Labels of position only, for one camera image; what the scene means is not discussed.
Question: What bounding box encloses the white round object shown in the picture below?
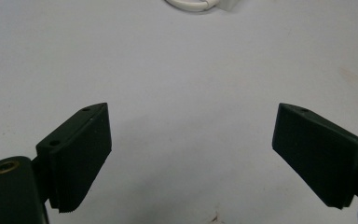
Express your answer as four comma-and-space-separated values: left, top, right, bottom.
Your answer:
164, 0, 213, 13

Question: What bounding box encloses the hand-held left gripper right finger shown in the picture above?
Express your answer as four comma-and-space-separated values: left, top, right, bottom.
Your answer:
271, 103, 358, 210

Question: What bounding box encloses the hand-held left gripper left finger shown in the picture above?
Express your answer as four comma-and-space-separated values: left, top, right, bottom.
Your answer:
35, 102, 113, 214

